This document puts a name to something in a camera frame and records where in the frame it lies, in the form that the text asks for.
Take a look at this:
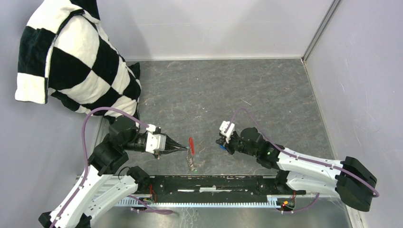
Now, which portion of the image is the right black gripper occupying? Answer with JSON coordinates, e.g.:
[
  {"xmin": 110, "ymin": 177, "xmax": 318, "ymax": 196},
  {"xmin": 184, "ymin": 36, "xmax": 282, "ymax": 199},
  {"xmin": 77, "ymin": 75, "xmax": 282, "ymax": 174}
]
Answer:
[{"xmin": 216, "ymin": 132, "xmax": 258, "ymax": 157}]

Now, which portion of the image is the metal key holder red handle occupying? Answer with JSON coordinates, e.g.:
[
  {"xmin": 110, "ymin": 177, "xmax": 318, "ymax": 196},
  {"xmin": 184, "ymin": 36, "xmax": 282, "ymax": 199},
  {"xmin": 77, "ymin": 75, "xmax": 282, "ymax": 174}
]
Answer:
[{"xmin": 186, "ymin": 137, "xmax": 196, "ymax": 172}]

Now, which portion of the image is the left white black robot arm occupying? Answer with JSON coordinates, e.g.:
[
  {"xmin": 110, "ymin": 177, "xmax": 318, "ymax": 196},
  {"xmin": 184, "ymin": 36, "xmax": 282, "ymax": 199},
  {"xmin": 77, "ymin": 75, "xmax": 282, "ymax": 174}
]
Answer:
[{"xmin": 38, "ymin": 115, "xmax": 188, "ymax": 228}]

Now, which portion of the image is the black white checkered cloth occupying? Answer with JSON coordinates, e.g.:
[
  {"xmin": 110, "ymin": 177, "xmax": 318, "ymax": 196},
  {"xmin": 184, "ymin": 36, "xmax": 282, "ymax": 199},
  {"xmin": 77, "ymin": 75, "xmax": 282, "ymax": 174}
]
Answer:
[{"xmin": 15, "ymin": 0, "xmax": 141, "ymax": 123}]

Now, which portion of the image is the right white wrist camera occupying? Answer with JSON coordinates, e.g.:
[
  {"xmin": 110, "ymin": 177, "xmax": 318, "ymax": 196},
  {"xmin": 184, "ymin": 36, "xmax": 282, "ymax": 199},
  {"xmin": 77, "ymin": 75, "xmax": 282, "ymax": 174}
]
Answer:
[{"xmin": 219, "ymin": 121, "xmax": 235, "ymax": 141}]

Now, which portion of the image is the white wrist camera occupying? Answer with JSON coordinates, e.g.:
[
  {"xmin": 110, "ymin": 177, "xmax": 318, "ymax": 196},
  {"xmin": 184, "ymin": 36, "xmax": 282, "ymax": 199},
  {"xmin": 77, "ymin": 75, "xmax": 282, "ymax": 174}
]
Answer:
[
  {"xmin": 145, "ymin": 124, "xmax": 166, "ymax": 154},
  {"xmin": 219, "ymin": 121, "xmax": 235, "ymax": 141}
]

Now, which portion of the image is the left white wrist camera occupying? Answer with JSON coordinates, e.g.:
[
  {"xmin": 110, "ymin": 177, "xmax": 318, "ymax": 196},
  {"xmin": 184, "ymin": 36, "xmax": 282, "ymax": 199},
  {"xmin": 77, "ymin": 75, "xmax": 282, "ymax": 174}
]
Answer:
[{"xmin": 145, "ymin": 124, "xmax": 166, "ymax": 154}]

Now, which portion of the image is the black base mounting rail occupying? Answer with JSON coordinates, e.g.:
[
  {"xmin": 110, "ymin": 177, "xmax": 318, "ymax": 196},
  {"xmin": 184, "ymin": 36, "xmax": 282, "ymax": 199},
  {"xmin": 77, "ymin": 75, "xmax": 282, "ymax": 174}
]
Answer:
[{"xmin": 132, "ymin": 175, "xmax": 306, "ymax": 203}]

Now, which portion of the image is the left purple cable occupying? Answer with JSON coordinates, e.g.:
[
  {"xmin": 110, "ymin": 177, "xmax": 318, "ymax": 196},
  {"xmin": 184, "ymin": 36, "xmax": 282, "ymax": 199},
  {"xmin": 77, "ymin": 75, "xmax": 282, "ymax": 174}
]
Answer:
[{"xmin": 48, "ymin": 107, "xmax": 175, "ymax": 228}]

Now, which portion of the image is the purple cable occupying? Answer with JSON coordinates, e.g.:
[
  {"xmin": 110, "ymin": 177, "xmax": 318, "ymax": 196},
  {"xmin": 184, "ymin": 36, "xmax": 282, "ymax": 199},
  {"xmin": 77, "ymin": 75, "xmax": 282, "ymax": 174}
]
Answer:
[
  {"xmin": 48, "ymin": 107, "xmax": 175, "ymax": 228},
  {"xmin": 231, "ymin": 108, "xmax": 380, "ymax": 215}
]

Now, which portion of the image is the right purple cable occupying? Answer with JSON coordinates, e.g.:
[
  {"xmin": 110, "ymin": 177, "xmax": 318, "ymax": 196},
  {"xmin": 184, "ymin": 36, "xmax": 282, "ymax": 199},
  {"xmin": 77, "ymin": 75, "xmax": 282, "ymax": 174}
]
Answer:
[{"xmin": 231, "ymin": 108, "xmax": 380, "ymax": 215}]

